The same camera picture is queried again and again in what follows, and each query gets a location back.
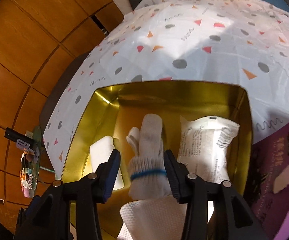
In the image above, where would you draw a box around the white knitted glove bundle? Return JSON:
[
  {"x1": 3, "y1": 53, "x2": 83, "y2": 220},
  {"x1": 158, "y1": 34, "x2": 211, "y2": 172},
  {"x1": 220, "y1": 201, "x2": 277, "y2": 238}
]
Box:
[{"x1": 126, "y1": 114, "x2": 171, "y2": 200}]

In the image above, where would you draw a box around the white soft block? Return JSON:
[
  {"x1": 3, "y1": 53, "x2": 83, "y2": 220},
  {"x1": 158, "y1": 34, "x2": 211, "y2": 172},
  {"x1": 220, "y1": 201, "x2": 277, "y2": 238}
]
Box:
[{"x1": 89, "y1": 136, "x2": 124, "y2": 191}]

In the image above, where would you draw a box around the purple box lid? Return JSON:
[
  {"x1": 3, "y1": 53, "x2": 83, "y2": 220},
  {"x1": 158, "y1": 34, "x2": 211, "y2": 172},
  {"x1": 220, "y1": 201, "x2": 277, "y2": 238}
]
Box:
[{"x1": 245, "y1": 123, "x2": 289, "y2": 239}]

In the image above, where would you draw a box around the green glass side table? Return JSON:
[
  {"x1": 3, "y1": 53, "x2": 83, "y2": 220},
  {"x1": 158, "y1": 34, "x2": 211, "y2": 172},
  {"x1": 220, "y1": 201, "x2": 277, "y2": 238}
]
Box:
[{"x1": 4, "y1": 126, "x2": 57, "y2": 198}]

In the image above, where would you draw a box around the white packaged wipes pouch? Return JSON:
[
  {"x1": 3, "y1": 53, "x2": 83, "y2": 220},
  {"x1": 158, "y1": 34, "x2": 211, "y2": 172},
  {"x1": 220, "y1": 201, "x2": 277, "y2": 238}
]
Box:
[{"x1": 177, "y1": 116, "x2": 240, "y2": 184}]

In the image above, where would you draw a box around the gold metal tin box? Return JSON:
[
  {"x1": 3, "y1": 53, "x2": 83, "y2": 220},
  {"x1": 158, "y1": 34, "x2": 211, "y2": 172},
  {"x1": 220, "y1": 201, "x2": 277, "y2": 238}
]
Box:
[{"x1": 60, "y1": 80, "x2": 253, "y2": 240}]

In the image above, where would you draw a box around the patterned white tablecloth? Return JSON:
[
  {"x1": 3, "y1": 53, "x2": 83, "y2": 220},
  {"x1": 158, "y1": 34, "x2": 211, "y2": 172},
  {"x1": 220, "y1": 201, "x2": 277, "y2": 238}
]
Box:
[{"x1": 43, "y1": 0, "x2": 289, "y2": 177}]

